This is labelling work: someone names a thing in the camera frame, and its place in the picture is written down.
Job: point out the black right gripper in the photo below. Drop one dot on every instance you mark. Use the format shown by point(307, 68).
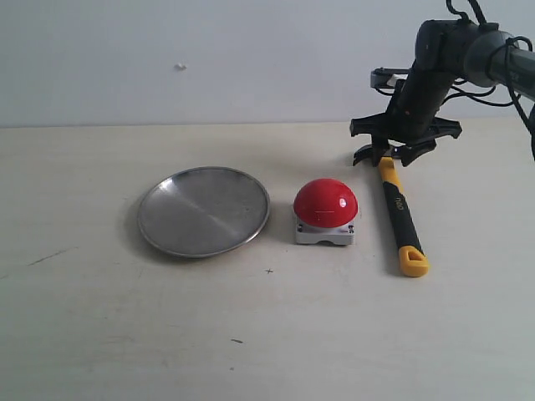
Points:
point(410, 117)

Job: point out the yellow black claw hammer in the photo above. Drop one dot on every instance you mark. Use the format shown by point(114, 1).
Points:
point(412, 260)

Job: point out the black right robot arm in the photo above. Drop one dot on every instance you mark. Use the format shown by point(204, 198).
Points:
point(445, 51)

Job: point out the red dome push button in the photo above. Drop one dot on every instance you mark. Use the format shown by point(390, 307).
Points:
point(325, 210)

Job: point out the round steel plate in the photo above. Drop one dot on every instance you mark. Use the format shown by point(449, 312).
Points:
point(203, 212)

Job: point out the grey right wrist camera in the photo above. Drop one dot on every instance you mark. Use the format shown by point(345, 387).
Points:
point(384, 78)

